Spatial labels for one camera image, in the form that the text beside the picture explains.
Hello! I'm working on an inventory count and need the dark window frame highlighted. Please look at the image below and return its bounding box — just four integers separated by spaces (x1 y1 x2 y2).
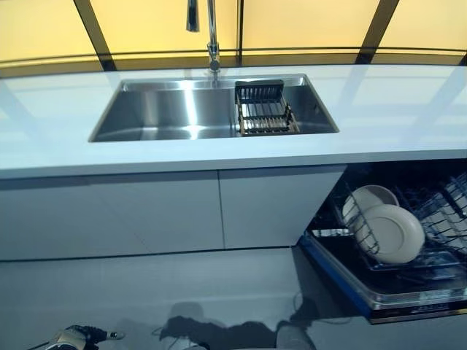
0 0 467 79

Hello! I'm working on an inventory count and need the dishwasher wire rack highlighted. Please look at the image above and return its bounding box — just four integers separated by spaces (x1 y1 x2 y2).
331 170 467 273

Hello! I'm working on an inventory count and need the stainless steel sink basin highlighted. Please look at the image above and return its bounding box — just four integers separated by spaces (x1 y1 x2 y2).
88 74 341 144

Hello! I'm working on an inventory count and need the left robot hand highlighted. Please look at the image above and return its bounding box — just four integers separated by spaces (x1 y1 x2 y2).
53 324 127 350

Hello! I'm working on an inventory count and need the small cream plate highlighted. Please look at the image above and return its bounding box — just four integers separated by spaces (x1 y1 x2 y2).
355 203 426 265

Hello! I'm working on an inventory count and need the right robot leg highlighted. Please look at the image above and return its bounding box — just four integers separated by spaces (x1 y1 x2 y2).
275 324 317 350

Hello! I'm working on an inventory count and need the chrome gooseneck kitchen faucet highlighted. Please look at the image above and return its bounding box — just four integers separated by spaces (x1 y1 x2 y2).
185 0 222 83

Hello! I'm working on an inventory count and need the black dish drying rack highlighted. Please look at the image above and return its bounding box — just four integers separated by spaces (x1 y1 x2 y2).
234 80 302 138

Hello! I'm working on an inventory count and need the large cream plate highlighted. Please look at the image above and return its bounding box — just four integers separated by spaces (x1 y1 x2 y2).
341 184 401 235

